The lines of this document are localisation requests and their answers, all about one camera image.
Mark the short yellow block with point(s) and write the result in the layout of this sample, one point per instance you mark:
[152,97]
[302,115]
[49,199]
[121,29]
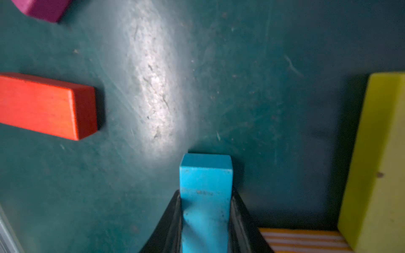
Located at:
[372,216]

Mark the magenta block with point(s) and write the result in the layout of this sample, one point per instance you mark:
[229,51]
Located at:
[46,10]

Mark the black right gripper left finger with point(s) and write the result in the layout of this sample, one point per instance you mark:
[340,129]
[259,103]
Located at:
[166,237]

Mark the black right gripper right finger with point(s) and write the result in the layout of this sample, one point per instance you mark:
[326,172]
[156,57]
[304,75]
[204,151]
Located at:
[243,234]

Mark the red block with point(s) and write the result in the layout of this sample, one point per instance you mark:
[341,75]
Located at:
[53,107]

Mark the teal block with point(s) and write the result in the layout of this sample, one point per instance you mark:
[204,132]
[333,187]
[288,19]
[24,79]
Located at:
[205,189]

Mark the orange block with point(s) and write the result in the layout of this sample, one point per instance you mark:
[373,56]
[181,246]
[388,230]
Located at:
[305,241]

